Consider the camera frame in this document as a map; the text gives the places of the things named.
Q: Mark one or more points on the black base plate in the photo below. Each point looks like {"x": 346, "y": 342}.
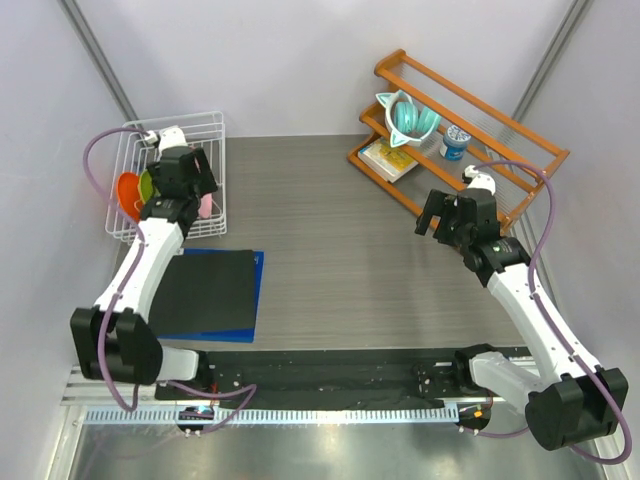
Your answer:
{"x": 352, "y": 380}

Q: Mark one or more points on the green plate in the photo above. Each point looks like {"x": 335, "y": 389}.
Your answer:
{"x": 146, "y": 188}

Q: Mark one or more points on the orange plate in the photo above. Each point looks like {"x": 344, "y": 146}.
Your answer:
{"x": 128, "y": 195}

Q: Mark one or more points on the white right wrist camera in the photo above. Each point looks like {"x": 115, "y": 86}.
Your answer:
{"x": 474, "y": 178}

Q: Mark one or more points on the black mat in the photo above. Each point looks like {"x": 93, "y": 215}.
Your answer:
{"x": 205, "y": 290}

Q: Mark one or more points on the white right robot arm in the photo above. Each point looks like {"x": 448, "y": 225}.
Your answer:
{"x": 571, "y": 398}

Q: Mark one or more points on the yellow white book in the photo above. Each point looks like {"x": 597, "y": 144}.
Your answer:
{"x": 389, "y": 163}

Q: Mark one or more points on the pink plate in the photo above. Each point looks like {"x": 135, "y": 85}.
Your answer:
{"x": 206, "y": 206}

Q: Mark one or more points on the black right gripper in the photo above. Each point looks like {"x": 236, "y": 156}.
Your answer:
{"x": 442, "y": 205}

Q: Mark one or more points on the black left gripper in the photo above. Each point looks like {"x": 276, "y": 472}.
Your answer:
{"x": 205, "y": 181}

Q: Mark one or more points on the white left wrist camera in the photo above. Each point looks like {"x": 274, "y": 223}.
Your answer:
{"x": 165, "y": 139}

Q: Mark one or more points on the blue lidded jar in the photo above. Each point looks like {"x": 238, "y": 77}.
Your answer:
{"x": 454, "y": 143}

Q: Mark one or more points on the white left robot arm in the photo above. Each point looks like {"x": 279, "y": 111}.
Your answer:
{"x": 113, "y": 339}

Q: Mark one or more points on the white perforated rail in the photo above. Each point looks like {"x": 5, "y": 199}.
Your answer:
{"x": 195, "y": 415}

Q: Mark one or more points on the teal cat-ear headphones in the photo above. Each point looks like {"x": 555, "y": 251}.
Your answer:
{"x": 407, "y": 123}

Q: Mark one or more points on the blue board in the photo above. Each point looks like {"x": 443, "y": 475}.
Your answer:
{"x": 257, "y": 300}

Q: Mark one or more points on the white wire dish rack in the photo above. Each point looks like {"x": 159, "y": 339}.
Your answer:
{"x": 205, "y": 130}

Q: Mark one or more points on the orange wooden shelf rack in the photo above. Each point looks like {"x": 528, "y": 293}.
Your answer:
{"x": 514, "y": 155}

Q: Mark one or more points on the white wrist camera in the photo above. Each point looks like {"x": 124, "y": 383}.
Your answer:
{"x": 165, "y": 139}
{"x": 474, "y": 178}

